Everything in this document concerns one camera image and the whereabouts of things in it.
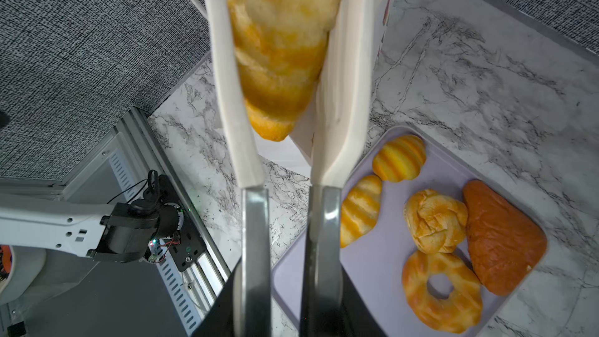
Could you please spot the round flaky bun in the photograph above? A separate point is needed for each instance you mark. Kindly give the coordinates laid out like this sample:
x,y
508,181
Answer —
x,y
437,223

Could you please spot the reddish brown triangular bread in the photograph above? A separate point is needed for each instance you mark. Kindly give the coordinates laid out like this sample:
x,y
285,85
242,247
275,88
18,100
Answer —
x,y
504,244

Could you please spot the glazed ring donut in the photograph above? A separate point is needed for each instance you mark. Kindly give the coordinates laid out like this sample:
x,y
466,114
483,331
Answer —
x,y
442,291

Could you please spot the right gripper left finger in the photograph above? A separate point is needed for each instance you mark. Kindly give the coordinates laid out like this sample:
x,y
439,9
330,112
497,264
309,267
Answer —
x,y
220,319

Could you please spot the aluminium front rail frame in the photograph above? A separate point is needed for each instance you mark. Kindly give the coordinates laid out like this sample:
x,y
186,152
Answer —
x,y
82,297

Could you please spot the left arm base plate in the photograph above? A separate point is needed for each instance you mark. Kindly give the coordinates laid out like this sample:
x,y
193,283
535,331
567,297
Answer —
x,y
188,244

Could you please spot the small round croissant top left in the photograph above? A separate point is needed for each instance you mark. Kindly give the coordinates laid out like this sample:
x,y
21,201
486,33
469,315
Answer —
x,y
400,159

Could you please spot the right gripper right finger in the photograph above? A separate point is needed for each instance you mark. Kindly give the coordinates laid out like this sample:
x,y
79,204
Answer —
x,y
357,320

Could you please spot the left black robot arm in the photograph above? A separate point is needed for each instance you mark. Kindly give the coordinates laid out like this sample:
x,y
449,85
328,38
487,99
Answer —
x,y
119,233

